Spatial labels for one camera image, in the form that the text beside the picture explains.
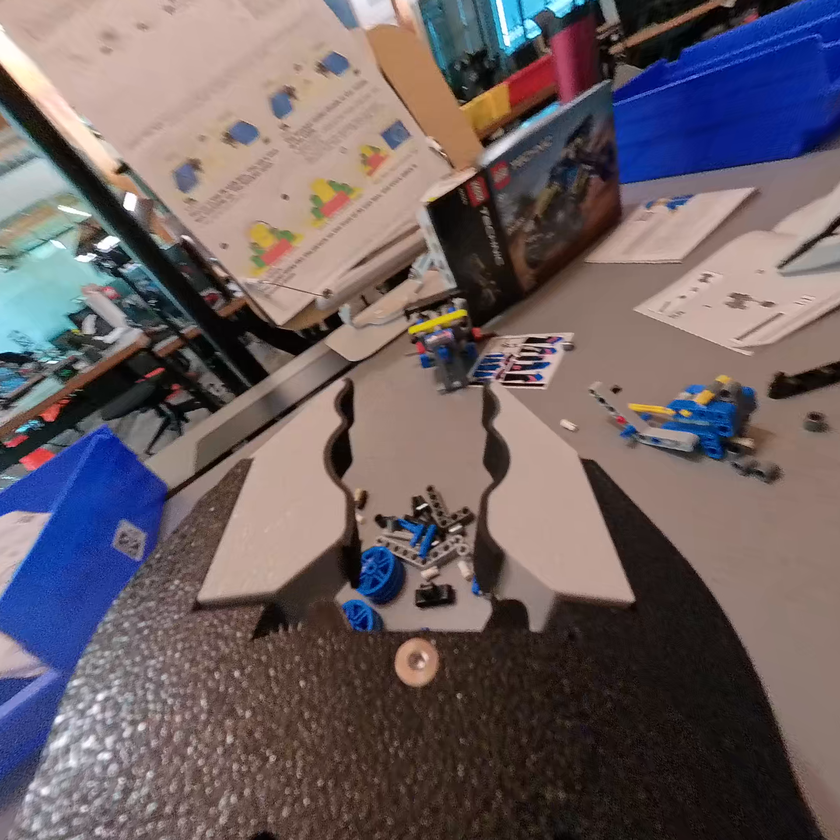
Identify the blue lego wheel rim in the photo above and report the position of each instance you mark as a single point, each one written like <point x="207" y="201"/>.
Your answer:
<point x="380" y="574"/>
<point x="361" y="615"/>

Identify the black office chair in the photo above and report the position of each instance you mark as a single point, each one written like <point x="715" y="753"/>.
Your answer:
<point x="131" y="400"/>

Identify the large poster sheet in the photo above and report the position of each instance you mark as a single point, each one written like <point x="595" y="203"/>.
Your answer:
<point x="229" y="98"/>

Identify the blue plastic storage bin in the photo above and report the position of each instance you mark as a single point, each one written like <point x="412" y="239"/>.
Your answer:
<point x="722" y="118"/>

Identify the red storage bin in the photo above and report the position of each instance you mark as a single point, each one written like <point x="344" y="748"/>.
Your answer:
<point x="531" y="82"/>

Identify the buggy picture lego box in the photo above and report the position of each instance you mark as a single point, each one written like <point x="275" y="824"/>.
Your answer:
<point x="544" y="197"/>

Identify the pile of small lego pieces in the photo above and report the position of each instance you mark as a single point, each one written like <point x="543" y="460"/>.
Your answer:
<point x="426" y="544"/>

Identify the black and blue lego chassis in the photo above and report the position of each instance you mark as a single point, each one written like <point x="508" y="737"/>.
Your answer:
<point x="446" y="341"/>

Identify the yellow storage bin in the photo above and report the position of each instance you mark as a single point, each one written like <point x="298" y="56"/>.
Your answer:
<point x="485" y="108"/>

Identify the blue and black sticker sheet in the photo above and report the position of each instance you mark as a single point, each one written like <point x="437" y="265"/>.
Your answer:
<point x="518" y="361"/>

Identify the white printed leaflet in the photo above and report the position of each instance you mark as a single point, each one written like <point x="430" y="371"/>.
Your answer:
<point x="676" y="226"/>

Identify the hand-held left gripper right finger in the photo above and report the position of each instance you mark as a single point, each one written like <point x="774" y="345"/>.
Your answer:
<point x="558" y="525"/>

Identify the maroon water bottle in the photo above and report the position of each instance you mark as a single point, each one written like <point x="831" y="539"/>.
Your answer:
<point x="581" y="59"/>

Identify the blue lego gearbox assembly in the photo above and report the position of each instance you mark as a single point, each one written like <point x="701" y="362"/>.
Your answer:
<point x="695" y="413"/>

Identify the lego instruction booklet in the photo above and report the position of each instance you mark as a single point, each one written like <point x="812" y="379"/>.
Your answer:
<point x="722" y="295"/>

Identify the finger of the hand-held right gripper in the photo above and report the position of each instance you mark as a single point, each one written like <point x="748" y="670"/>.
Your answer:
<point x="820" y="259"/>

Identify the blue storage bin with label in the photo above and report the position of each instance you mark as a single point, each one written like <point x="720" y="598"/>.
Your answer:
<point x="65" y="525"/>

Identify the black metal frame post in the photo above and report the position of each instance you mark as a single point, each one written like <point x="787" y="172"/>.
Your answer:
<point x="131" y="210"/>

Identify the dark grey lego bush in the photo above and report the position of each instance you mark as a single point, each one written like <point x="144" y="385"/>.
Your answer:
<point x="746" y="466"/>
<point x="815" y="421"/>
<point x="769" y="472"/>

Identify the black lego beam with pin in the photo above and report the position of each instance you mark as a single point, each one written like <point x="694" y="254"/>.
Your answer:
<point x="800" y="380"/>

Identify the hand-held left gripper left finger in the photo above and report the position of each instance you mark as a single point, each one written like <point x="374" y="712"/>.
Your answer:
<point x="275" y="525"/>

